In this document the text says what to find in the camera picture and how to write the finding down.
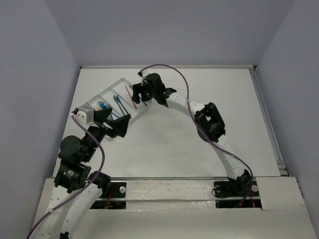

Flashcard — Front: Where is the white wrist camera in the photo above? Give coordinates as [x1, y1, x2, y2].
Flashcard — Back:
[70, 106, 94, 125]
[138, 70, 150, 86]

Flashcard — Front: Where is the clear divided utensil tray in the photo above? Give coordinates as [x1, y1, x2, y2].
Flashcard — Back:
[76, 78, 152, 140]

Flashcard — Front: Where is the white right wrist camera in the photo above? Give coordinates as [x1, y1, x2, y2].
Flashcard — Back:
[138, 70, 150, 86]

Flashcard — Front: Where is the green plastic knife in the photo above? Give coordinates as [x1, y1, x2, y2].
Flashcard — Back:
[121, 104, 129, 115]

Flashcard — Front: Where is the teal plastic spoon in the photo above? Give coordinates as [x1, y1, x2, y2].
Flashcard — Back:
[114, 96, 126, 116]

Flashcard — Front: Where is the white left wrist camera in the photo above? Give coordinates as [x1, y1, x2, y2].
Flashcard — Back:
[70, 106, 94, 125]

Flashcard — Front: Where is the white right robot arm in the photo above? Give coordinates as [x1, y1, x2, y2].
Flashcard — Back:
[132, 72, 253, 195]

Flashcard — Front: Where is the blue plastic knife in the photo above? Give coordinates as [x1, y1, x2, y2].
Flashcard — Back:
[113, 95, 122, 105]

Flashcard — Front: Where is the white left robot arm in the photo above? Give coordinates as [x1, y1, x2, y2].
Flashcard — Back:
[27, 108, 131, 239]

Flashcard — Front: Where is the orange chopstick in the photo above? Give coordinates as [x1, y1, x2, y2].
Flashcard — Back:
[125, 85, 138, 110]

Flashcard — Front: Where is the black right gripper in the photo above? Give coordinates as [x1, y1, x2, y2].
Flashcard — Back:
[132, 82, 157, 104]

